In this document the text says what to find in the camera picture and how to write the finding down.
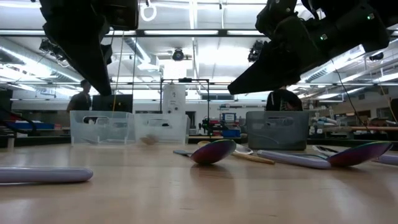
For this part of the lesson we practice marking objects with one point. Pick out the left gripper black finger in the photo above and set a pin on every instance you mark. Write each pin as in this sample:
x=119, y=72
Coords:
x=107, y=53
x=90, y=65

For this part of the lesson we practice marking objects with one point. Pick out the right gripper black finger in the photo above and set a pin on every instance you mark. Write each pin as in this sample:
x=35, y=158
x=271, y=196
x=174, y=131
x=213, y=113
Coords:
x=270, y=71

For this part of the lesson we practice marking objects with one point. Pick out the gold spoon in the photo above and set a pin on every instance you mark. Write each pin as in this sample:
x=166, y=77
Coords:
x=253, y=158

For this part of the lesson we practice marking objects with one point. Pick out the iridescent rainbow spoon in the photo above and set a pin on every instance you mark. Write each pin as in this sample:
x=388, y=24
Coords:
x=357, y=154
x=214, y=152

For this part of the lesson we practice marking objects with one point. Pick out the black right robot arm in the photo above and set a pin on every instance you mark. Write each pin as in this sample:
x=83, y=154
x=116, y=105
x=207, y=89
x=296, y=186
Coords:
x=342, y=6

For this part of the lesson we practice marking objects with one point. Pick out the person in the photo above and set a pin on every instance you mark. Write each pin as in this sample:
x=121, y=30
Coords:
x=283, y=101
x=80, y=99

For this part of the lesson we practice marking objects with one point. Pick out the black computer monitor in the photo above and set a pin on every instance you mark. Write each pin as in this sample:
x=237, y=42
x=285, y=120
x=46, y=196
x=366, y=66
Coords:
x=112, y=103

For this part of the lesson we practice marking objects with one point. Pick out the small display screen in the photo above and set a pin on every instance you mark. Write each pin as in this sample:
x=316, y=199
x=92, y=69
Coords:
x=229, y=117

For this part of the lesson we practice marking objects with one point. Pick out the grey plastic bin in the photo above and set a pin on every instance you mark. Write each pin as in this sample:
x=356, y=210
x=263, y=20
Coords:
x=276, y=137

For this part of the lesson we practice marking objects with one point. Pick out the blue box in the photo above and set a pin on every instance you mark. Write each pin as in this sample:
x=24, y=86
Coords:
x=231, y=133

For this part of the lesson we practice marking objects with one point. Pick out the clear plastic bin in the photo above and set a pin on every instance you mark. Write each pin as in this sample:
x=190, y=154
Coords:
x=124, y=130
x=174, y=133

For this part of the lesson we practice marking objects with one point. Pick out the white control box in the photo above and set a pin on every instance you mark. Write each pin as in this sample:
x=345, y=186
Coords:
x=174, y=99

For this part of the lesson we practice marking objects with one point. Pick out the black ceiling camera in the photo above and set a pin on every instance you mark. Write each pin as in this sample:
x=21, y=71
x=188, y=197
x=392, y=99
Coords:
x=46, y=46
x=255, y=51
x=178, y=54

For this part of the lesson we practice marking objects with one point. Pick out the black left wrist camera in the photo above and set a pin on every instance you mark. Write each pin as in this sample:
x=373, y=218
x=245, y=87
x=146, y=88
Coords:
x=122, y=14

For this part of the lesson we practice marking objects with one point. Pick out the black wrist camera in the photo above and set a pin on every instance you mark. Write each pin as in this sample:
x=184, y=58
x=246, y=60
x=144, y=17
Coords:
x=122, y=14
x=275, y=18

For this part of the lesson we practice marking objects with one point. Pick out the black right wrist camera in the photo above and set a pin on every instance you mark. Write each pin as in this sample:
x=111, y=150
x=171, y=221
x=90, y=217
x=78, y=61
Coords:
x=275, y=18

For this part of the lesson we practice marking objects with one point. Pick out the black aluminium table frame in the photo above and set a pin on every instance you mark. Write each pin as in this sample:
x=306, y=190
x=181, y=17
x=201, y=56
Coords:
x=37, y=141

